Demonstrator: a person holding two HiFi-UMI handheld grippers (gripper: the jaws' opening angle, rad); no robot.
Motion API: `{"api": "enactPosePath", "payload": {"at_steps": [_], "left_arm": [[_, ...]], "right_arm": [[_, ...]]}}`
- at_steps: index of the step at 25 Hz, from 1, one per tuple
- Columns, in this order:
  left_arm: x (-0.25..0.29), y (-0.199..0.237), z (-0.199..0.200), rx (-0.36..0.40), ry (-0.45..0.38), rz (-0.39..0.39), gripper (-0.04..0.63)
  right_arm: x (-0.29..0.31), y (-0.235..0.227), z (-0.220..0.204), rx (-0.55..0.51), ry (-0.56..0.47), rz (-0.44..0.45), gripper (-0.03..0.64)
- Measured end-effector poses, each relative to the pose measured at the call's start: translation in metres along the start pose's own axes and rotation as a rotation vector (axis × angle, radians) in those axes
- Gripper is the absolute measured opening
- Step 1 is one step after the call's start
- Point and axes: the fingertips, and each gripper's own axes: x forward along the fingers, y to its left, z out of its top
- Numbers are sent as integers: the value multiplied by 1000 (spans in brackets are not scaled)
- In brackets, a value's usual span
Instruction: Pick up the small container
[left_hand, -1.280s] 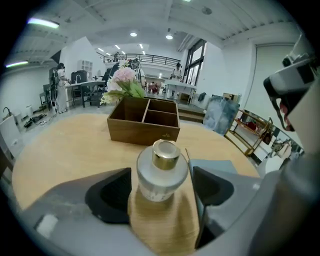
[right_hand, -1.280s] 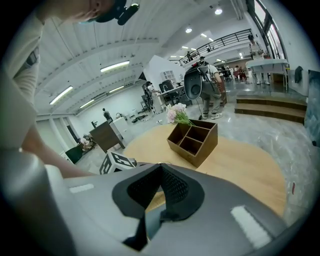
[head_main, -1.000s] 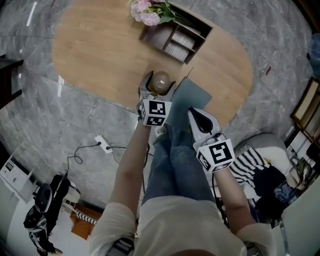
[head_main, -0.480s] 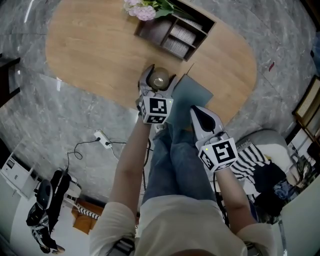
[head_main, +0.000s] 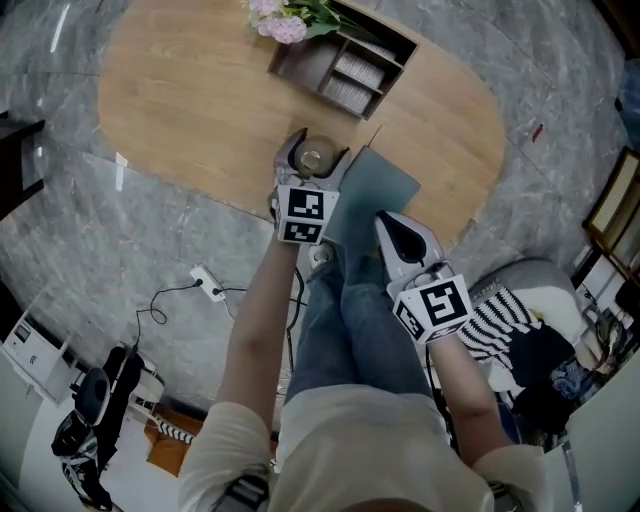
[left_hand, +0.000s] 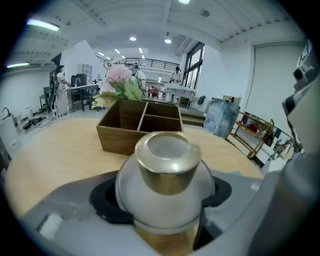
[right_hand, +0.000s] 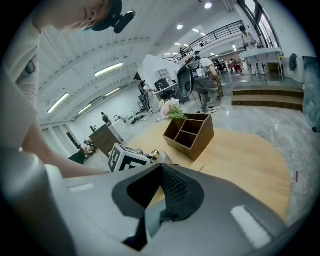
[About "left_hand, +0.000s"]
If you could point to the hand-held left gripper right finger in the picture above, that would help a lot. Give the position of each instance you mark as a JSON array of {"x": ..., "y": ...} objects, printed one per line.
[{"x": 232, "y": 200}]

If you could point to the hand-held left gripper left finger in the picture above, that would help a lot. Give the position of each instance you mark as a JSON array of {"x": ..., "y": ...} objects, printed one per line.
[{"x": 70, "y": 225}]

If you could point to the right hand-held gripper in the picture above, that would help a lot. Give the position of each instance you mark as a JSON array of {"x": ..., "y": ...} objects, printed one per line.
[{"x": 300, "y": 200}]

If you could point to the small white gold-capped container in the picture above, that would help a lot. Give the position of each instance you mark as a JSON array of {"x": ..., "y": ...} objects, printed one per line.
[{"x": 162, "y": 200}]

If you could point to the marble-look panel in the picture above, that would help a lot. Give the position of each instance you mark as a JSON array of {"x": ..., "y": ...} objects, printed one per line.
[{"x": 220, "y": 120}]

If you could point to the wooden step platform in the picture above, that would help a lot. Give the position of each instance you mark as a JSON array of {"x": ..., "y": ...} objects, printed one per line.
[{"x": 192, "y": 118}]

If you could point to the wooden compartment box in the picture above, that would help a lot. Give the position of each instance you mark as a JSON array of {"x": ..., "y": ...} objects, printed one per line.
[{"x": 117, "y": 140}]

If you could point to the white sink cabinet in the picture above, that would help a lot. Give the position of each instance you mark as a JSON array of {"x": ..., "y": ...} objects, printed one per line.
[{"x": 8, "y": 132}]

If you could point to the white table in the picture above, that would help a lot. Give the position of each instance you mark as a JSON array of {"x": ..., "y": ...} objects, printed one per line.
[{"x": 178, "y": 88}]

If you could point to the black chair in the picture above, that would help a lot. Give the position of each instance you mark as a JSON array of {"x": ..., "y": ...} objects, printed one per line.
[{"x": 86, "y": 97}]

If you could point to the black faucet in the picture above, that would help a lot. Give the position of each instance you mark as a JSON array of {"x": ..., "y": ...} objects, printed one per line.
[{"x": 5, "y": 110}]

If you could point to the white counter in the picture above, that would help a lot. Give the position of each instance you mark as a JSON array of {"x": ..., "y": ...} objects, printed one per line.
[{"x": 85, "y": 87}]

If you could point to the black framed window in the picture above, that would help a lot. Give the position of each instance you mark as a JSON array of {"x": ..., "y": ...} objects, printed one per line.
[{"x": 193, "y": 65}]

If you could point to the white cubby shelf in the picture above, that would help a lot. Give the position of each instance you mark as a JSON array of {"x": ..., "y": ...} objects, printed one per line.
[{"x": 85, "y": 68}]

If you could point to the pink artificial flower bouquet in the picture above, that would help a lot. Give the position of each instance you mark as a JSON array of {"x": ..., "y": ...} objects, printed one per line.
[{"x": 117, "y": 75}]

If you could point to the black balcony railing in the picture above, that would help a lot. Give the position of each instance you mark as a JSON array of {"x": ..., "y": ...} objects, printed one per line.
[{"x": 150, "y": 61}]

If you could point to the long tube ceiling light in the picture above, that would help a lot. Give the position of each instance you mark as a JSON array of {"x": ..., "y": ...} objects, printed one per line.
[
  {"x": 17, "y": 65},
  {"x": 42, "y": 24}
]

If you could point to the round ceiling light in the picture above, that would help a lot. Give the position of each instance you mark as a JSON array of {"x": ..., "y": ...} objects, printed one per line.
[
  {"x": 132, "y": 38},
  {"x": 168, "y": 41}
]

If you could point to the gold metal frame rack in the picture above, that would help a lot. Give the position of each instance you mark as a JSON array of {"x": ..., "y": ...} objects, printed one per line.
[{"x": 252, "y": 150}]

